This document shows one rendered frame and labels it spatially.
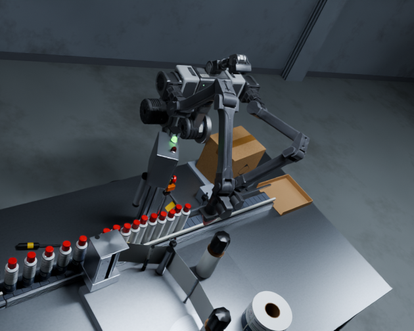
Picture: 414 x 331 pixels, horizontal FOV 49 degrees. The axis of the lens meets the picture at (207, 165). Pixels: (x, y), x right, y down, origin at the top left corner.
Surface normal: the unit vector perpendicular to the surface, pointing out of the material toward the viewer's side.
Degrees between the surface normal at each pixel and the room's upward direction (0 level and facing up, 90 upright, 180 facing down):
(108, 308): 0
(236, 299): 0
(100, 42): 90
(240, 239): 0
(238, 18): 90
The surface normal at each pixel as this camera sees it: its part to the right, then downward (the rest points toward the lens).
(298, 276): 0.33, -0.70
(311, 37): 0.39, 0.71
